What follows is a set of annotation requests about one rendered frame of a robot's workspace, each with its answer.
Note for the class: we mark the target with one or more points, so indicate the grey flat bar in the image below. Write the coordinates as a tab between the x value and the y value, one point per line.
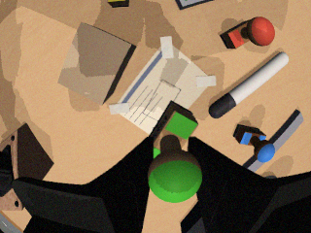
278	139

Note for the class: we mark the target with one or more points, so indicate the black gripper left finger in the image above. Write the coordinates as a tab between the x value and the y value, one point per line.
115	202

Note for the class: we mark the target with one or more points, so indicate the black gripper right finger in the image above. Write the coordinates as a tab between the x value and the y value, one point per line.
235	200

